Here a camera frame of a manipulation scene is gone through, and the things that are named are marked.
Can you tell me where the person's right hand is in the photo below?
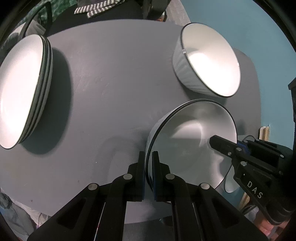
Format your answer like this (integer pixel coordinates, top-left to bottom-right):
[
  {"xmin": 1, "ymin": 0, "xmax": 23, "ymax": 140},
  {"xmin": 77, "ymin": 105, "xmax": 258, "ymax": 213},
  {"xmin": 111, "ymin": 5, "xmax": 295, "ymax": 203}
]
[{"xmin": 254, "ymin": 209, "xmax": 287, "ymax": 237}]

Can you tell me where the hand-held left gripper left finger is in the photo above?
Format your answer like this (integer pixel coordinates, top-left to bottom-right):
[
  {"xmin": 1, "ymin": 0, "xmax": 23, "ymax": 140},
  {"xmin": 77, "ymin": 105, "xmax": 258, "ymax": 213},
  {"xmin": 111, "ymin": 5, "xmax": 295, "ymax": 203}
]
[{"xmin": 28, "ymin": 151, "xmax": 146, "ymax": 241}]

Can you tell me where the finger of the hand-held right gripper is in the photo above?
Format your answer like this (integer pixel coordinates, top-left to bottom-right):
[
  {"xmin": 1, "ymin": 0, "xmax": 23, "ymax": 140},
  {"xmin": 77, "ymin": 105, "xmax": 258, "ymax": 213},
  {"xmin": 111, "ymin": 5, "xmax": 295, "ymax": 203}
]
[
  {"xmin": 238, "ymin": 140, "xmax": 293, "ymax": 175},
  {"xmin": 209, "ymin": 135, "xmax": 239, "ymax": 161}
]

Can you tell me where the white bowl black rim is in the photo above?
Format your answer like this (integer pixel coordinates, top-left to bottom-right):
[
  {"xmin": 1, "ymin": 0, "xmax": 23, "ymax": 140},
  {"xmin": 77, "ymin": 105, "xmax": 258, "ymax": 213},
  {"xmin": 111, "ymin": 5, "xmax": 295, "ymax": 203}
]
[
  {"xmin": 172, "ymin": 23, "xmax": 241, "ymax": 98},
  {"xmin": 145, "ymin": 100, "xmax": 237, "ymax": 193},
  {"xmin": 146, "ymin": 99, "xmax": 241, "ymax": 194}
]

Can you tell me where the grey hoodie striped cuff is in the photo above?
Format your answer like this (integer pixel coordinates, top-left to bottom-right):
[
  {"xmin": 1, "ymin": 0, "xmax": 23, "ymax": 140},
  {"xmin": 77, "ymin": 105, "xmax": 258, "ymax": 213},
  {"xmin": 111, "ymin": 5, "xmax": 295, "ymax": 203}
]
[{"xmin": 74, "ymin": 0, "xmax": 127, "ymax": 19}]

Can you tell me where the wooden board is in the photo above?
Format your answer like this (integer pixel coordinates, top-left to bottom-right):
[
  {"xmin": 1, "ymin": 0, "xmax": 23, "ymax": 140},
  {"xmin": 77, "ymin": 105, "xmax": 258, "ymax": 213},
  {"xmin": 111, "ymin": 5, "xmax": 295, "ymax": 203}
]
[{"xmin": 259, "ymin": 125, "xmax": 270, "ymax": 142}]

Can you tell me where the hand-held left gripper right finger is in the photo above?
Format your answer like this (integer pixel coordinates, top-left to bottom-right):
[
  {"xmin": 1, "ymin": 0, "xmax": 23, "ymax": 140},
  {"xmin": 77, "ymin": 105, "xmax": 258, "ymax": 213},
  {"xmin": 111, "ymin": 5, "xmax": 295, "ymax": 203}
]
[{"xmin": 153, "ymin": 151, "xmax": 269, "ymax": 241}]

